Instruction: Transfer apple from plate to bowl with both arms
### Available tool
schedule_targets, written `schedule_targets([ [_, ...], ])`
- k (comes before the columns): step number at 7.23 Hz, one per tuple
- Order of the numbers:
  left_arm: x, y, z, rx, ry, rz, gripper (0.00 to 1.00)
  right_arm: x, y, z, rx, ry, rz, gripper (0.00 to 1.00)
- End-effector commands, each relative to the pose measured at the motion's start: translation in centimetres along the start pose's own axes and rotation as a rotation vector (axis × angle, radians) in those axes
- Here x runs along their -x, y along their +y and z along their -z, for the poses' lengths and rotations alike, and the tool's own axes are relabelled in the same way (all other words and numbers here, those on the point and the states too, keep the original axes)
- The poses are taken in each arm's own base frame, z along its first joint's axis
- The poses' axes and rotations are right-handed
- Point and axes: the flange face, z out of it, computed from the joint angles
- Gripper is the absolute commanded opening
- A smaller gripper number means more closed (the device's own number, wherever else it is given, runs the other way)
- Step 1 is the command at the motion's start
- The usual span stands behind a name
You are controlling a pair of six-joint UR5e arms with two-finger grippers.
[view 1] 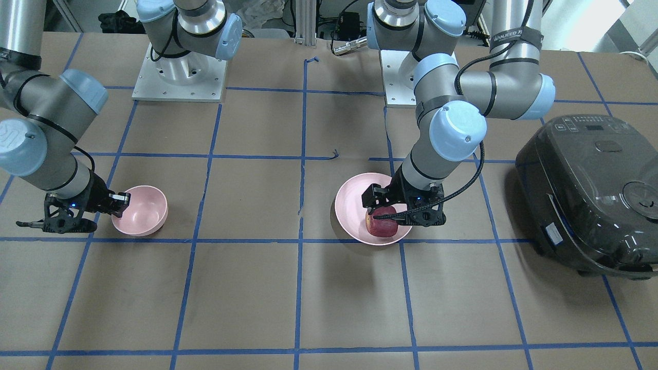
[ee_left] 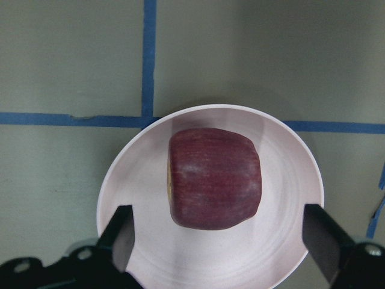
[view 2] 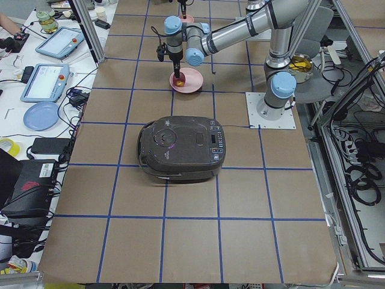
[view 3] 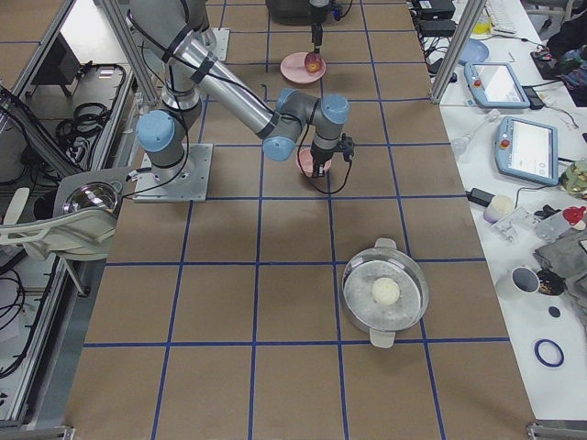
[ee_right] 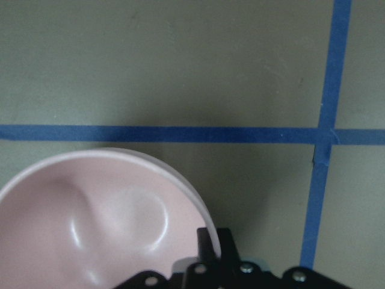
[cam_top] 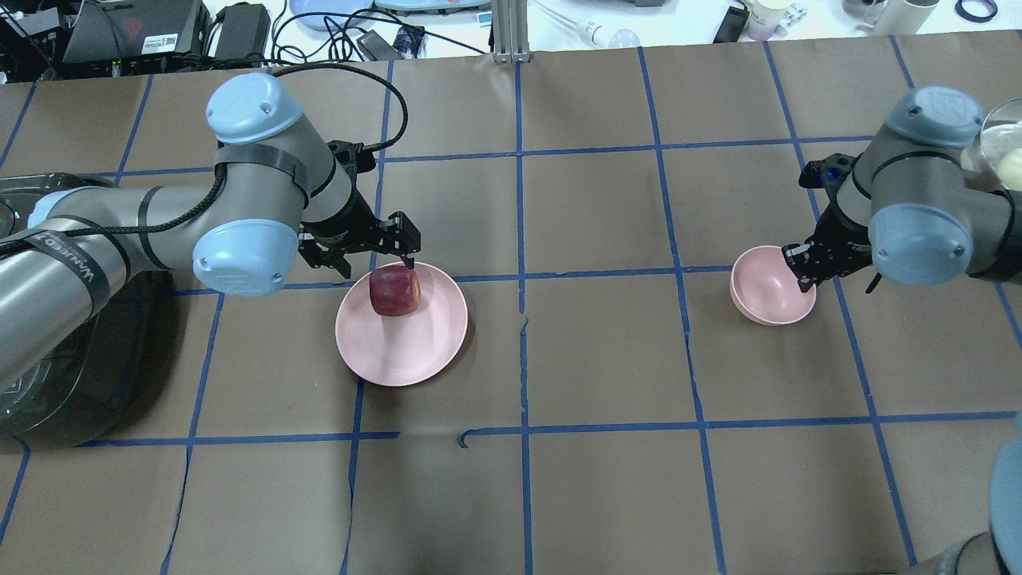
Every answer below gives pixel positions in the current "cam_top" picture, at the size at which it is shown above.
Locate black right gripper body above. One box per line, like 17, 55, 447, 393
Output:
810, 204, 873, 276

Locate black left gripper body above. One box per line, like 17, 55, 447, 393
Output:
299, 192, 382, 258

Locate pink bowl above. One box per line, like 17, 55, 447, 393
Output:
729, 245, 817, 325

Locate red apple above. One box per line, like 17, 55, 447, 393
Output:
369, 263, 422, 317

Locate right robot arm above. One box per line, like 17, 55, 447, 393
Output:
782, 86, 1020, 574

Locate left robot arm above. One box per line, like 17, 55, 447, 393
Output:
1, 63, 422, 383

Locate pink plate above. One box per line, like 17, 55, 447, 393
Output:
335, 263, 469, 388

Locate blue plate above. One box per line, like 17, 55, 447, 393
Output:
288, 0, 374, 32

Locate white steamed bun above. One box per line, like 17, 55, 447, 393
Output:
994, 147, 1022, 192

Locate black power adapter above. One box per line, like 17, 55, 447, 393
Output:
212, 2, 270, 65

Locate dark grey rice cooker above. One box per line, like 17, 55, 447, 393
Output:
0, 174, 172, 452

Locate black laptop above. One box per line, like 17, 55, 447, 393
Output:
62, 1, 211, 65

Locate aluminium frame post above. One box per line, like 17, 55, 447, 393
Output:
490, 0, 532, 63

